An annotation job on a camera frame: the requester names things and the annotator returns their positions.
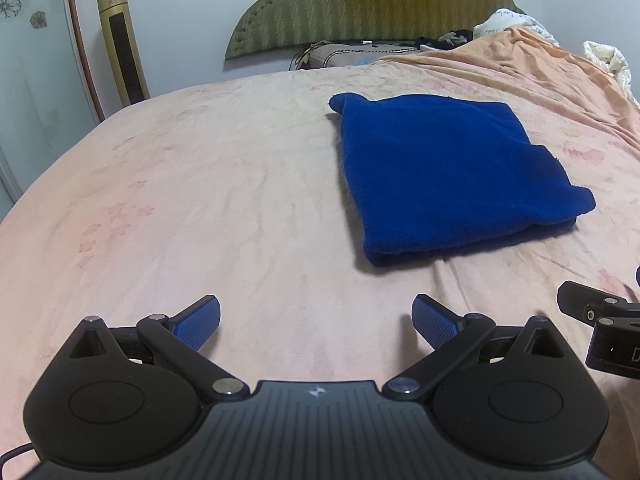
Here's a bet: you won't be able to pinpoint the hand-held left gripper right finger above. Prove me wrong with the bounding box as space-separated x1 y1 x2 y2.
383 294 569 402

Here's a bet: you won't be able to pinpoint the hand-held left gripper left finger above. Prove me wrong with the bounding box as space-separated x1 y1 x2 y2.
66 294 251 403

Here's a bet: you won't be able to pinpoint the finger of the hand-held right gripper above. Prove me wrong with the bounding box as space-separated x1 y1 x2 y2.
557 280 640 325

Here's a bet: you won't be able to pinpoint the blue beaded sweater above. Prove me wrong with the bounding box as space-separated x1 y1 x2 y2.
326 92 597 267

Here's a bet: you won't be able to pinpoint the black clothes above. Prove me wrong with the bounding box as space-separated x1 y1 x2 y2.
414 28 475 52

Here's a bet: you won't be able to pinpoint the orange blanket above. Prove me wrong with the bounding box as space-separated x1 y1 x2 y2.
372 27 640 128

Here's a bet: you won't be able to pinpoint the cream duvet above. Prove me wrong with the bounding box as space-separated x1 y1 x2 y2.
582 39 640 109

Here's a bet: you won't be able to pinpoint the frosted glass door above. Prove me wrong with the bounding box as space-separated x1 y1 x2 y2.
0 0 101 217

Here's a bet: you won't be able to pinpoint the brown pillow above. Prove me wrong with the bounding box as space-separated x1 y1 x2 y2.
294 40 422 71

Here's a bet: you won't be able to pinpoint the gold tower fan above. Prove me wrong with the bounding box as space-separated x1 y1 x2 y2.
95 0 151 109

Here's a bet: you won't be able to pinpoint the white printed quilt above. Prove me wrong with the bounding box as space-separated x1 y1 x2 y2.
473 8 559 46

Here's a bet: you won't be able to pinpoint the green padded headboard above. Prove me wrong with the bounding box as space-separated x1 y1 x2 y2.
223 0 527 63

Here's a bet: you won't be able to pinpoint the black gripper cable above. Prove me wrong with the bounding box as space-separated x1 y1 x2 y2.
0 442 39 477

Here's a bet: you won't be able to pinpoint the thin black cord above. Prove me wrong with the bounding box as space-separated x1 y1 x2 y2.
289 44 314 71

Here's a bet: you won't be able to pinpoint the brown door frame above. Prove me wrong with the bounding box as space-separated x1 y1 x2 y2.
62 0 106 124

